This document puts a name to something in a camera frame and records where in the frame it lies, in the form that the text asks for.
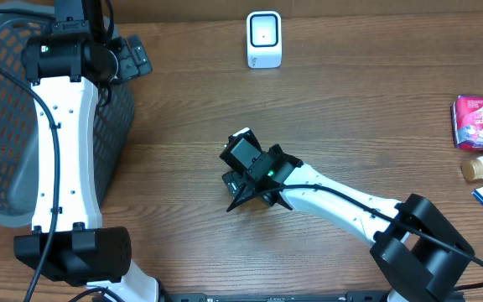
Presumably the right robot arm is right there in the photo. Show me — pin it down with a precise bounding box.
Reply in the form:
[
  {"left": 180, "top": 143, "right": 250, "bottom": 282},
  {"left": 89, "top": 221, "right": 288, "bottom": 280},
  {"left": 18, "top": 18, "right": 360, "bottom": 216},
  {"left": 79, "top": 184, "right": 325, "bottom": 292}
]
[{"left": 220, "top": 128, "right": 474, "bottom": 301}]

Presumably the purple red tissue pack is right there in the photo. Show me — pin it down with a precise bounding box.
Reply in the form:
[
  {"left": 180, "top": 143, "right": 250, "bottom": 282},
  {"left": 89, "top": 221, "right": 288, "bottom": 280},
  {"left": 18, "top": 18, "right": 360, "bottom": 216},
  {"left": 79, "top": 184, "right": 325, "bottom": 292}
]
[{"left": 451, "top": 96, "right": 483, "bottom": 150}]

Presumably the white barcode scanner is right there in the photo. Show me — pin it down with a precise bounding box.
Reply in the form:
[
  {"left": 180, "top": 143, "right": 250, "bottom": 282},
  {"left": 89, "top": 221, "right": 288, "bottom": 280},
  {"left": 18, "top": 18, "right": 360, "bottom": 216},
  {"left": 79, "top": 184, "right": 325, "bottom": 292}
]
[{"left": 246, "top": 10, "right": 283, "bottom": 69}]

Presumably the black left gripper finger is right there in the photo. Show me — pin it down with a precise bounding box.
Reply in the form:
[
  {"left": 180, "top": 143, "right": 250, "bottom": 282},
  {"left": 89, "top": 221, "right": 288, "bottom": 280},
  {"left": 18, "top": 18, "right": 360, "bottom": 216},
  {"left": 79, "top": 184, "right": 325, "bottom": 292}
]
[
  {"left": 127, "top": 34, "right": 153, "bottom": 76},
  {"left": 107, "top": 37, "right": 140, "bottom": 82}
]

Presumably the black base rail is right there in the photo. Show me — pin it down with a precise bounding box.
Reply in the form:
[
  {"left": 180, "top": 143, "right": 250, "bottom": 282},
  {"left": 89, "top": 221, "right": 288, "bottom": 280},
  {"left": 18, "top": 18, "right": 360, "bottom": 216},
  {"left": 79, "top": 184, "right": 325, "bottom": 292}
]
[{"left": 169, "top": 290, "right": 388, "bottom": 302}]

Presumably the grey plastic shopping basket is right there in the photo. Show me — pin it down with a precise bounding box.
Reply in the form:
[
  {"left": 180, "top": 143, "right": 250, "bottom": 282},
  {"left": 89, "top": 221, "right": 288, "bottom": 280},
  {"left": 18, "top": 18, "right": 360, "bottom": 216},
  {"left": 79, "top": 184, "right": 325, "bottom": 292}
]
[{"left": 0, "top": 2, "right": 134, "bottom": 227}]

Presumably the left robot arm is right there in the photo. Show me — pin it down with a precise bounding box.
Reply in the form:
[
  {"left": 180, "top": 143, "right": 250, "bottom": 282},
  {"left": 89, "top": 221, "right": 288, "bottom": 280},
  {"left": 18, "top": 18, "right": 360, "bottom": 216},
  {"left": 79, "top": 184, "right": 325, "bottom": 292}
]
[{"left": 13, "top": 1, "right": 165, "bottom": 301}]

